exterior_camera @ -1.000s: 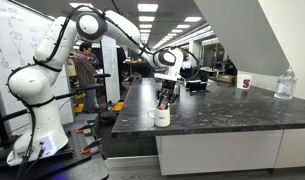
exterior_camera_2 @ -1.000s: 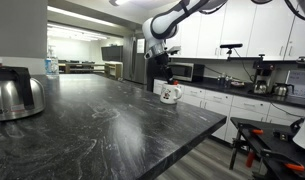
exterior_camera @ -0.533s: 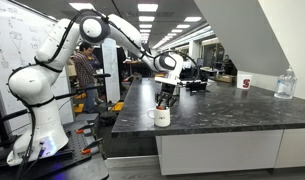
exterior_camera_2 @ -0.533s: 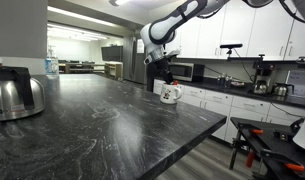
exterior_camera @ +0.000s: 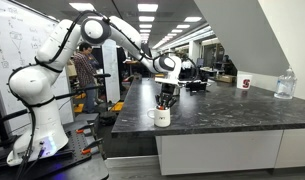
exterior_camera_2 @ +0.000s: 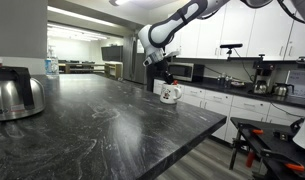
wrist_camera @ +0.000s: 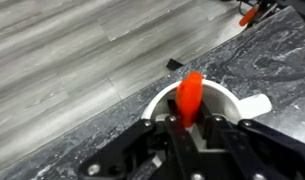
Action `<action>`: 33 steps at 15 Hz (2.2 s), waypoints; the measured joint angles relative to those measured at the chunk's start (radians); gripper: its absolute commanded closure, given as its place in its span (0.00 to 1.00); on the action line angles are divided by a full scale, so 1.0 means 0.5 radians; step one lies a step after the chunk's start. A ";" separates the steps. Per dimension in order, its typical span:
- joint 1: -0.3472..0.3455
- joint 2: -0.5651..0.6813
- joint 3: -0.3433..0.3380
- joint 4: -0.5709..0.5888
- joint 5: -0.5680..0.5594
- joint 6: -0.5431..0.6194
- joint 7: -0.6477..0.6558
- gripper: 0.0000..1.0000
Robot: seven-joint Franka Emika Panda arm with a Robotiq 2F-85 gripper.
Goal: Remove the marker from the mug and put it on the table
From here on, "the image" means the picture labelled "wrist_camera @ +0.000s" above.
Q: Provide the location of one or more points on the orange marker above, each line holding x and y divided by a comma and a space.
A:
189, 98

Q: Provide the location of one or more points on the small black floor piece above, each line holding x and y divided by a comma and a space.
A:
174, 64

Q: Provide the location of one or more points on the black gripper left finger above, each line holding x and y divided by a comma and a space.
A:
152, 150

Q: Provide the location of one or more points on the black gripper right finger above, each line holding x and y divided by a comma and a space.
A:
258, 150

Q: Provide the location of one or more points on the black folding work stand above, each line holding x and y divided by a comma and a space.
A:
292, 6

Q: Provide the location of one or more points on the white printed mug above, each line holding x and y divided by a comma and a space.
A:
222, 100

